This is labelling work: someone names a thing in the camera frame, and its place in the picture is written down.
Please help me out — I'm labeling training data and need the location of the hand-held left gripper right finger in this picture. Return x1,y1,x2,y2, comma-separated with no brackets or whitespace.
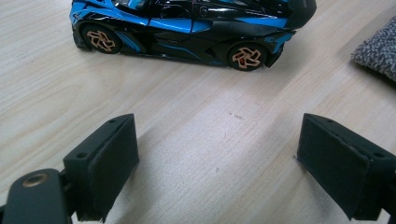
296,112,396,221

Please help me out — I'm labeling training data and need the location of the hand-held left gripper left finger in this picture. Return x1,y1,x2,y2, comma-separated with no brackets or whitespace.
63,113,140,223

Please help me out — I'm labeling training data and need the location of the grey knitted cloth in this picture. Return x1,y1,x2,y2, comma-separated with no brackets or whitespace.
350,16,396,82

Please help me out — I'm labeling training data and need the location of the blue and black toy car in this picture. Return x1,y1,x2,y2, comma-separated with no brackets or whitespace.
68,0,318,73

